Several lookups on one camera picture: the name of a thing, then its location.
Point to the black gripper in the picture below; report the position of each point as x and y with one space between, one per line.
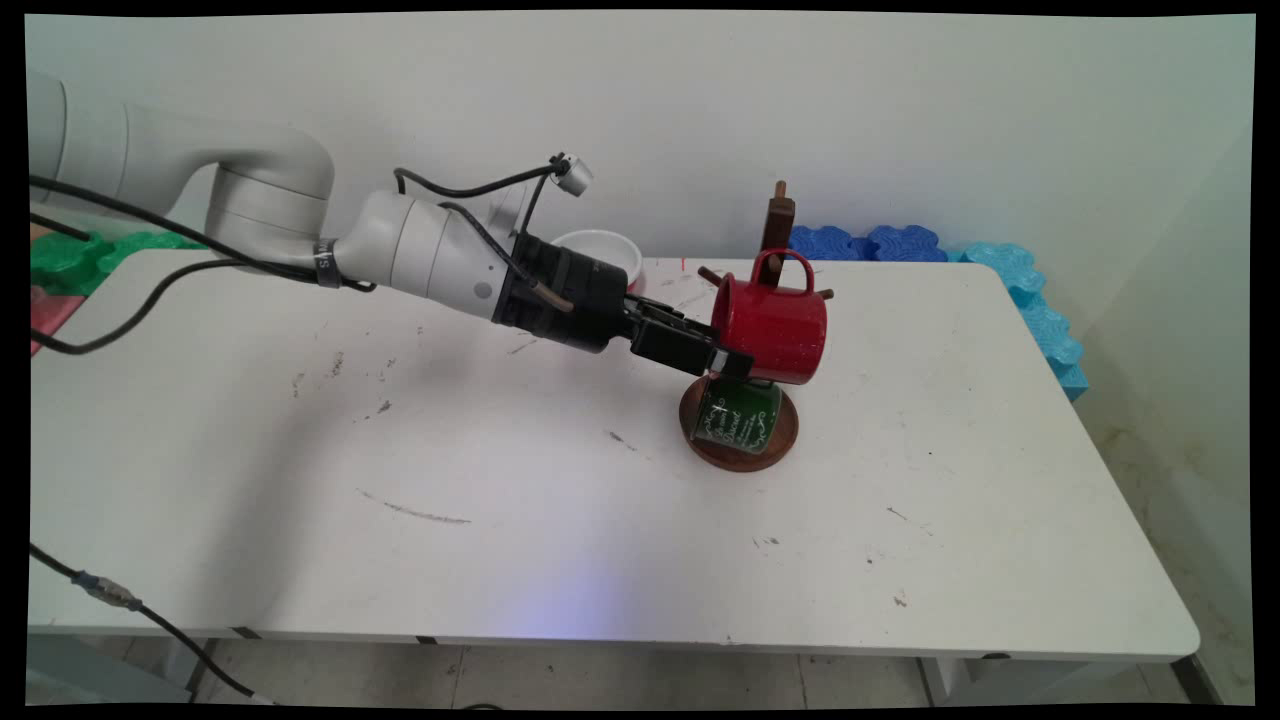
570 295

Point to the red enamel mug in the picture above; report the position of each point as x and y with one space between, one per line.
775 325

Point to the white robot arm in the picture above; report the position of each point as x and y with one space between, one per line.
270 170

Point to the green mug with white print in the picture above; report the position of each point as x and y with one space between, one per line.
738 420

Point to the red bowl with white inside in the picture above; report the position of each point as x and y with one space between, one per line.
600 245

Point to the dark wooden mug tree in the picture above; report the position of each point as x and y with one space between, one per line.
778 215

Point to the dark blue foam block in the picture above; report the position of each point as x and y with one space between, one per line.
870 245

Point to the light blue foam block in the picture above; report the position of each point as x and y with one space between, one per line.
1040 320

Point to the white table leg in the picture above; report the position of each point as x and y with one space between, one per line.
190 662
942 680

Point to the green foam block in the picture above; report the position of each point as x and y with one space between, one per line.
70 260

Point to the red foam mat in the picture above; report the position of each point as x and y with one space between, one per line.
48 315

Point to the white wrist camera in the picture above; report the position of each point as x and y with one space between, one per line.
572 175

